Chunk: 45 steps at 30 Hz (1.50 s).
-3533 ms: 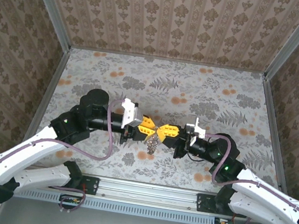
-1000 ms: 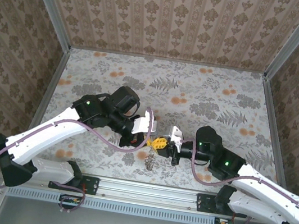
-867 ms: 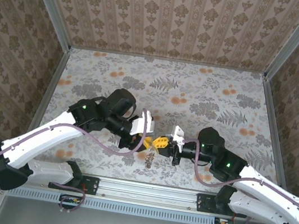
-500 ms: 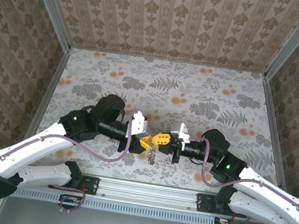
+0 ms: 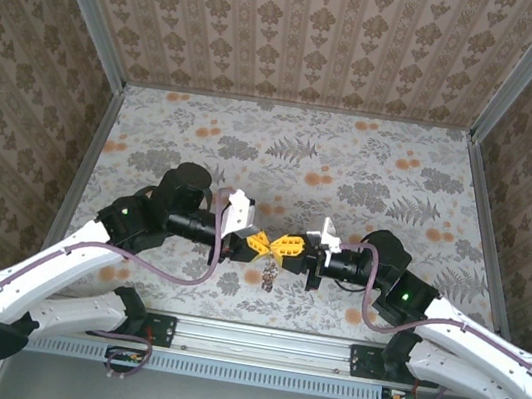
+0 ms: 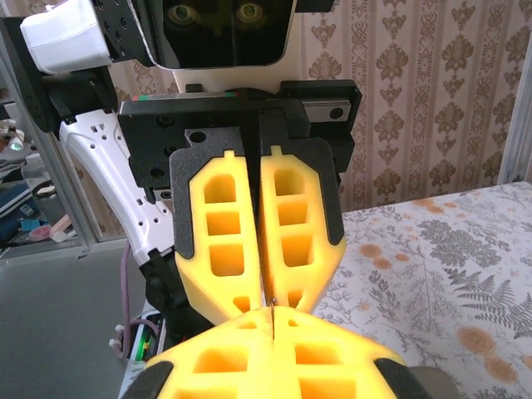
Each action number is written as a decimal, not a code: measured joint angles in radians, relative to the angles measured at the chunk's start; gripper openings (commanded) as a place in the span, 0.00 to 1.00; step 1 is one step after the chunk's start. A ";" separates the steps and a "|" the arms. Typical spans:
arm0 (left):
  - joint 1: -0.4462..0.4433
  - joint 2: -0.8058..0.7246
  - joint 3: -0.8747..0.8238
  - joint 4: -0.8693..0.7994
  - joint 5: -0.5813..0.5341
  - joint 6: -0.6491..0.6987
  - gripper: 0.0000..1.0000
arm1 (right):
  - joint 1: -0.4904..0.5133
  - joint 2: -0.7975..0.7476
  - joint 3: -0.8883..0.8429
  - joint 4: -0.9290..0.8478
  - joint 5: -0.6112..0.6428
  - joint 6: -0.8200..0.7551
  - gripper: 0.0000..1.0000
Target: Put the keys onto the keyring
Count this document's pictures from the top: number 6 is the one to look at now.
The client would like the silver split key ring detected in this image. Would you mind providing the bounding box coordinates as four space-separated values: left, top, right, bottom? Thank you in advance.
268 297 278 341

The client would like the blue box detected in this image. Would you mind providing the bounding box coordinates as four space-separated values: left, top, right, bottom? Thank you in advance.
0 182 37 246

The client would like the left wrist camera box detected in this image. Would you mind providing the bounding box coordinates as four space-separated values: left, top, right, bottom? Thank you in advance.
143 0 298 96

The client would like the pink plastic item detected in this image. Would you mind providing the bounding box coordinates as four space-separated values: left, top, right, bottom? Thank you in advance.
28 215 71 243

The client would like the aluminium frame post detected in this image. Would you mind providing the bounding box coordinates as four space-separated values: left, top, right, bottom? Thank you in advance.
498 62 532 184
39 132 105 250

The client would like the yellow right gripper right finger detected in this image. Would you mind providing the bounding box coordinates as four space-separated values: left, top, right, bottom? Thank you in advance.
273 306 434 399

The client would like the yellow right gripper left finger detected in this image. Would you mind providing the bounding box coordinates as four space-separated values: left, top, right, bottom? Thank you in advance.
119 308 277 399

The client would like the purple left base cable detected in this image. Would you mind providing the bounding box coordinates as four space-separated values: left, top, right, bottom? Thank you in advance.
108 243 167 359

